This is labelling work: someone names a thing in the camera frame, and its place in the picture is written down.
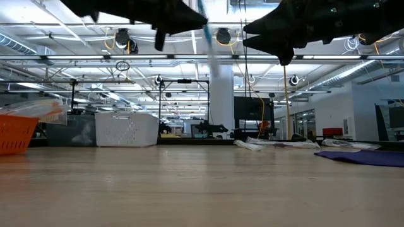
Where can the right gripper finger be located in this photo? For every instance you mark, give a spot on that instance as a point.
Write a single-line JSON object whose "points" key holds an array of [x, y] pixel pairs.
{"points": [[284, 22], [274, 42]]}

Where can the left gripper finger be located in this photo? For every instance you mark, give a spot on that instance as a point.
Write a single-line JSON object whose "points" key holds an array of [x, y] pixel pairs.
{"points": [[180, 19]]}

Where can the orange toothbrush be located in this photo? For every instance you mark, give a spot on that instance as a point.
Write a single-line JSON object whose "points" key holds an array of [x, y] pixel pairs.
{"points": [[55, 118], [31, 108]]}

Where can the black background robot arm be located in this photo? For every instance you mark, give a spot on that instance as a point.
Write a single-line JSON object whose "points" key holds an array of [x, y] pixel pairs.
{"points": [[210, 127]]}

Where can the long ceiling light strip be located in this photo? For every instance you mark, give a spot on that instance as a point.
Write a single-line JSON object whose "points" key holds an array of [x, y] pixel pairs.
{"points": [[189, 57]]}

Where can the black monitor on stand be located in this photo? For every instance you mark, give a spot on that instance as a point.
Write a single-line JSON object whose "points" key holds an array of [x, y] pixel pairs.
{"points": [[252, 108]]}

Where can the white building column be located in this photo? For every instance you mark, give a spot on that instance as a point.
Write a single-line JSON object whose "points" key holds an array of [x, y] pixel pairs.
{"points": [[224, 101]]}

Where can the glass office partition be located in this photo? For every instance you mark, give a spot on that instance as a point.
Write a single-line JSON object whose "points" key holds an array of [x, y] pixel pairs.
{"points": [[304, 123]]}

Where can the red box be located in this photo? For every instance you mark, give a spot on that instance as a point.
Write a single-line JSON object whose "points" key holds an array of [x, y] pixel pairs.
{"points": [[333, 131]]}

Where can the white perforated plastic basket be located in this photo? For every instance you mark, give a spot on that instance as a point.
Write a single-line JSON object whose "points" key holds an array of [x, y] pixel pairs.
{"points": [[126, 130]]}

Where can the grey translucent plastic bin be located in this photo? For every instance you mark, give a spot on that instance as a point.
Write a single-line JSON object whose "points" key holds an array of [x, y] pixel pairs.
{"points": [[63, 129]]}

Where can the dark blue square mat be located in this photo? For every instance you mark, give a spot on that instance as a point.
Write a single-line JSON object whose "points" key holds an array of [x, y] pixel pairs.
{"points": [[363, 157]]}

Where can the orange perforated plastic basket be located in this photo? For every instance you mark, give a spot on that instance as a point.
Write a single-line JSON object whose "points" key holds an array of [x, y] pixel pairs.
{"points": [[15, 135]]}

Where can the silver ventilation duct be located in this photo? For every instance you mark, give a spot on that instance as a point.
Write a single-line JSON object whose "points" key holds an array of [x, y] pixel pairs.
{"points": [[356, 71]]}

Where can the black background frame rig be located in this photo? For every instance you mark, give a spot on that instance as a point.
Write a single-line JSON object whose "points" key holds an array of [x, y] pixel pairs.
{"points": [[184, 81]]}

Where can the dark wall screen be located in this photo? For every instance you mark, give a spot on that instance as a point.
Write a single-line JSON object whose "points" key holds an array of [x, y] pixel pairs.
{"points": [[396, 116]]}

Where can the silver ribbed ceiling duct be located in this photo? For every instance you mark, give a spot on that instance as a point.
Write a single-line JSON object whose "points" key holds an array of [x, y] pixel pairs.
{"points": [[15, 44]]}

